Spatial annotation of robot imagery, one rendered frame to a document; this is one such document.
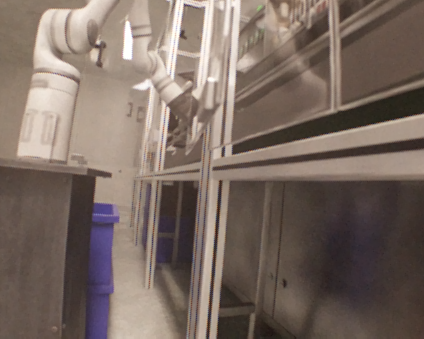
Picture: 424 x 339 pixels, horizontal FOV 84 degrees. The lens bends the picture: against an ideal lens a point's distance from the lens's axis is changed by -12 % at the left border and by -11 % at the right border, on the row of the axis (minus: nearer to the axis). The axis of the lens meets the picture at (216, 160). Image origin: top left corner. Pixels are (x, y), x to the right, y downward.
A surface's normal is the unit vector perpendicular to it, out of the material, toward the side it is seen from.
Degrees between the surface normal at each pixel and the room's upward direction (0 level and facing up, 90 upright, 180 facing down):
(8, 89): 90
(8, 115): 90
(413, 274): 90
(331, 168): 90
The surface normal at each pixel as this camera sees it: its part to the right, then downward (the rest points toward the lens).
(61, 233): 0.22, -0.08
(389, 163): -0.93, -0.11
